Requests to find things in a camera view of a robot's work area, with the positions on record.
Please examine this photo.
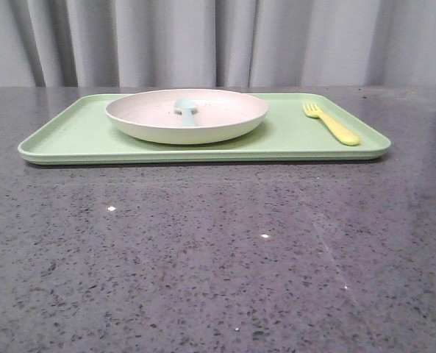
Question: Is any beige round plastic plate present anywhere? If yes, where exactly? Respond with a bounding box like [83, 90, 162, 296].
[105, 88, 269, 145]

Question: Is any light green plastic tray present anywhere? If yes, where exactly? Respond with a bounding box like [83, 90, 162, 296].
[18, 93, 390, 165]

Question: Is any yellow plastic fork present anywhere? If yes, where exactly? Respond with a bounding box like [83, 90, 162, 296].
[302, 103, 361, 146]

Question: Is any grey pleated curtain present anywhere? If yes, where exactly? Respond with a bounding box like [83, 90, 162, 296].
[0, 1, 436, 88]

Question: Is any light blue plastic spoon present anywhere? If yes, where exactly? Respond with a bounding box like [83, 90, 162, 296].
[174, 98, 198, 127]

